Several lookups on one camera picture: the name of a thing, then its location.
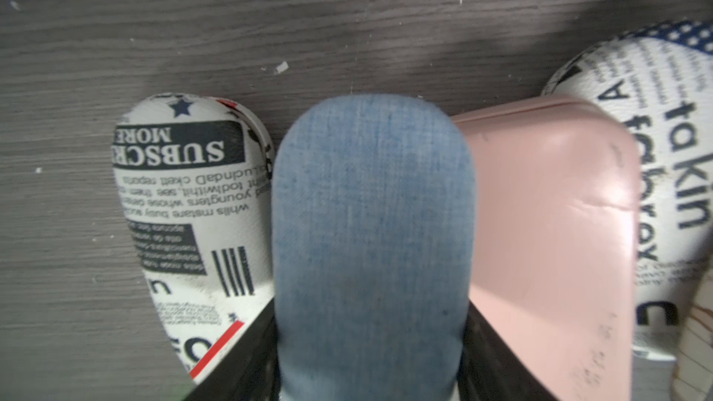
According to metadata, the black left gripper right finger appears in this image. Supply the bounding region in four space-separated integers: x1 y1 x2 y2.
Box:
458 306 555 401

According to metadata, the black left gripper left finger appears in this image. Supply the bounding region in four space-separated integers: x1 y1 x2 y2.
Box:
184 301 279 401

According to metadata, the newspaper flag print glasses case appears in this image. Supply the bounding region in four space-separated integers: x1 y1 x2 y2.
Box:
111 93 275 384

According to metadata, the blue denim glasses case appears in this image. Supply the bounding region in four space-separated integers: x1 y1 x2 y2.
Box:
272 95 476 400

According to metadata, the map print glasses case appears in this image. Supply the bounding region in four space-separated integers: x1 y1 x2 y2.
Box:
670 265 712 401

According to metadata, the pink glasses case left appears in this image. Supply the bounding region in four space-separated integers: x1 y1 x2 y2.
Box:
454 97 640 400

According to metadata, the text print glasses case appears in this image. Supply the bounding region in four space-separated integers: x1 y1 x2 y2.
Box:
543 19 712 361

